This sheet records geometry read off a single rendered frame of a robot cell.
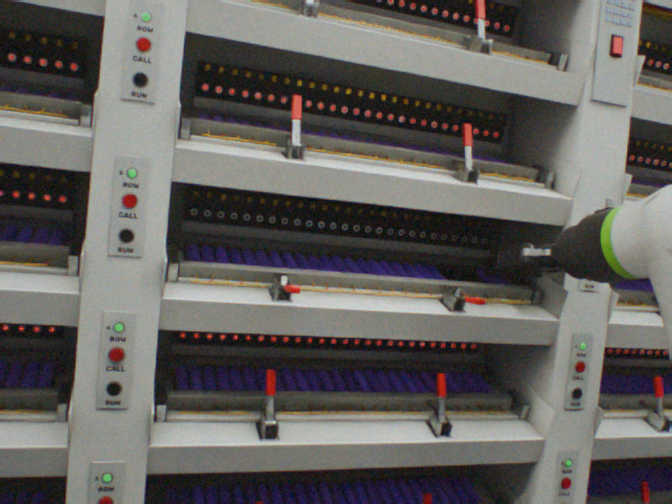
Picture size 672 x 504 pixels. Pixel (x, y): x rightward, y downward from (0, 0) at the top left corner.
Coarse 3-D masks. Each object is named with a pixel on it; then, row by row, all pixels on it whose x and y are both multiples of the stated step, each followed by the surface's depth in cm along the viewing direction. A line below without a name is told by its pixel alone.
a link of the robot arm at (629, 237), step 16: (656, 192) 68; (624, 208) 73; (640, 208) 69; (656, 208) 66; (608, 224) 74; (624, 224) 71; (640, 224) 68; (656, 224) 65; (608, 240) 73; (624, 240) 71; (640, 240) 68; (656, 240) 65; (608, 256) 74; (624, 256) 71; (640, 256) 69; (656, 256) 66; (624, 272) 73; (640, 272) 71; (656, 272) 67; (656, 288) 68
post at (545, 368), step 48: (528, 0) 112; (576, 0) 99; (528, 144) 109; (576, 144) 97; (624, 144) 99; (576, 192) 96; (528, 240) 107; (576, 288) 98; (576, 432) 100; (528, 480) 101; (576, 480) 100
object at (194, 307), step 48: (288, 240) 100; (336, 240) 103; (384, 240) 105; (192, 288) 82; (240, 288) 85; (336, 336) 87; (384, 336) 89; (432, 336) 92; (480, 336) 94; (528, 336) 97
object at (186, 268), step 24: (192, 264) 84; (216, 264) 85; (312, 288) 88; (360, 288) 92; (384, 288) 93; (408, 288) 94; (432, 288) 95; (480, 288) 98; (504, 288) 99; (528, 288) 101
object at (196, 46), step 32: (0, 0) 88; (512, 0) 113; (64, 32) 90; (96, 32) 92; (192, 32) 96; (512, 32) 114; (640, 32) 123; (96, 64) 92; (192, 64) 96; (224, 64) 98; (256, 64) 99; (288, 64) 101; (320, 64) 103; (352, 64) 104; (192, 96) 97; (416, 96) 109; (448, 96) 110; (480, 96) 112; (512, 96) 114; (640, 128) 124; (256, 192) 101; (160, 352) 98; (480, 352) 116; (64, 480) 95
